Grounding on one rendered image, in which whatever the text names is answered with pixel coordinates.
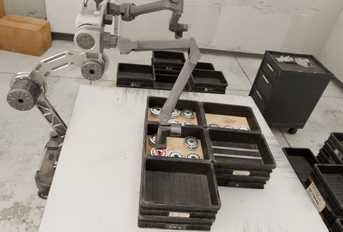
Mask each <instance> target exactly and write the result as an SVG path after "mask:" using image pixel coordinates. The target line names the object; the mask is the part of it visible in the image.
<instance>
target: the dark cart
mask: <svg viewBox="0 0 343 232"><path fill-rule="evenodd" d="M281 56H284V57H287V56H289V58H290V57H292V59H295V58H304V59H308V60H309V61H313V62H314V63H315V64H314V65H315V67H304V66H301V65H299V64H295V63H292V64H289V63H285V62H278V61H277V60H276V59H275V58H280V57H281ZM333 75H334V74H333V73H332V72H331V71H329V70H328V69H327V68H326V67H325V66H324V65H323V64H322V63H321V62H319V61H318V60H317V59H316V58H315V57H314V56H313V55H308V54H298V53H288V52H278V51H268V50H265V53H264V56H263V58H262V61H261V64H260V67H259V69H258V72H257V75H256V77H255V80H254V82H253V85H252V88H251V90H250V93H249V95H248V96H251V97H252V99H253V100H254V102H255V104H256V105H257V107H258V109H259V111H260V112H261V114H262V116H263V118H264V119H265V121H266V123H267V124H268V126H269V127H275V128H290V129H289V131H288V132H289V133H290V134H294V133H296V132H297V129H303V128H304V126H305V124H306V122H307V121H308V119H309V117H310V115H311V114H312V112H313V110H314V108H315V106H316V105H317V103H318V101H319V99H320V98H321V96H322V94H323V92H324V91H325V89H326V87H327V85H328V84H329V82H330V80H331V78H332V77H333Z"/></svg>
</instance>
